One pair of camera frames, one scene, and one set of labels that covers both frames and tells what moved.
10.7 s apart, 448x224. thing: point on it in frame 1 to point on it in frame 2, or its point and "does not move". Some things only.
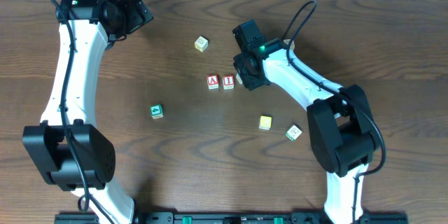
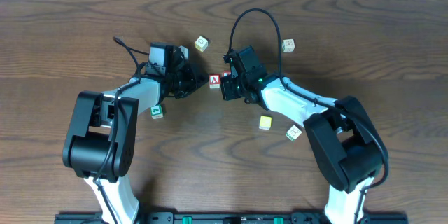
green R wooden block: [293, 133] does not move
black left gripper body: [141, 10] to [184, 80]
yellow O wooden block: [201, 43] does not move
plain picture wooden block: [292, 46] does not move
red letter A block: [213, 82] does not move
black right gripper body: [250, 70] to [229, 89]
